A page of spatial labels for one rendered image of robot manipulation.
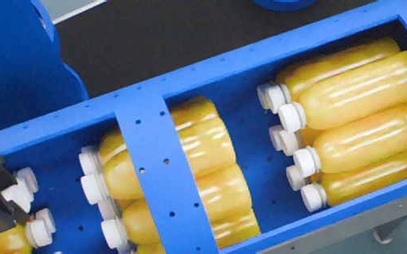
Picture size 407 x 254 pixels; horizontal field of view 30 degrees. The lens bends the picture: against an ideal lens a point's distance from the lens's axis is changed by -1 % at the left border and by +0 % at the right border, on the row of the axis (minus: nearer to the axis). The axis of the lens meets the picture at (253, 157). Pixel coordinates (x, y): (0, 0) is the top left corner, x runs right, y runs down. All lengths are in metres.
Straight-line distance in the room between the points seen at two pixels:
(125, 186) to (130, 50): 1.24
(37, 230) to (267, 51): 0.41
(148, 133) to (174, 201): 0.09
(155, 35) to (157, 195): 1.31
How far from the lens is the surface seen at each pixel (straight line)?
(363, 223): 1.30
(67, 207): 1.22
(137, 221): 1.01
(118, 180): 0.99
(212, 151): 0.98
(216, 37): 2.20
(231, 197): 1.01
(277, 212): 1.17
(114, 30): 2.23
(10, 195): 0.96
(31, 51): 1.61
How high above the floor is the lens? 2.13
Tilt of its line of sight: 73 degrees down
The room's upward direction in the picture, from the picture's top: 6 degrees clockwise
